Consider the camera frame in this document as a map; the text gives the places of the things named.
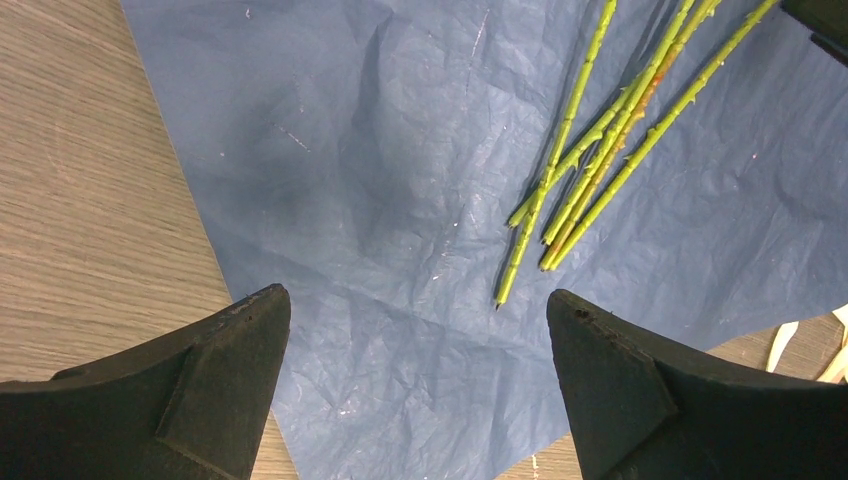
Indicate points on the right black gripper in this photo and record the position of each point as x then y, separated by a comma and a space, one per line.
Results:
827, 22

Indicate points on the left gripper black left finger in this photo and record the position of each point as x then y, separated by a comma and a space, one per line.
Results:
190, 404

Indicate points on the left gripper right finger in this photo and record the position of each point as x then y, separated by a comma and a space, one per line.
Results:
643, 406

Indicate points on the pink rose stem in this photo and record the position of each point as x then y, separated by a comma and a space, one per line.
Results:
602, 197
628, 97
564, 222
526, 216

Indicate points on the cream ribbon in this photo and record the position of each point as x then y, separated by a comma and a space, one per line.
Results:
820, 341

